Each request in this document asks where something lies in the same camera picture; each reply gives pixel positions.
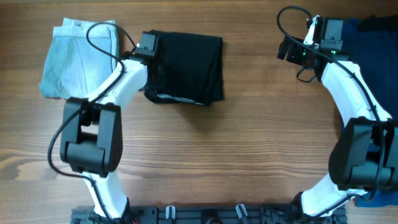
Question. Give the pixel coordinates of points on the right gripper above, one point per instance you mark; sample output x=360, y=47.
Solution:
x=292, y=56

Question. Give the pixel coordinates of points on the black shorts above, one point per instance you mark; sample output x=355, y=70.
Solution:
x=187, y=68

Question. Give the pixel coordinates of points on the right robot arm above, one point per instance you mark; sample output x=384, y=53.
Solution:
x=364, y=159

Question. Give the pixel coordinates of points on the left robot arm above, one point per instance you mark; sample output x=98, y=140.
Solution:
x=92, y=136

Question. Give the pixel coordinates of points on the blue t-shirt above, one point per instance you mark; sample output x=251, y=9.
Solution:
x=376, y=53

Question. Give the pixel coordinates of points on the folded light blue shorts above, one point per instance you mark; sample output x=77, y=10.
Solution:
x=78, y=60

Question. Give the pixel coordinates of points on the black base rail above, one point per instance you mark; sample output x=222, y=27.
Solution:
x=265, y=214

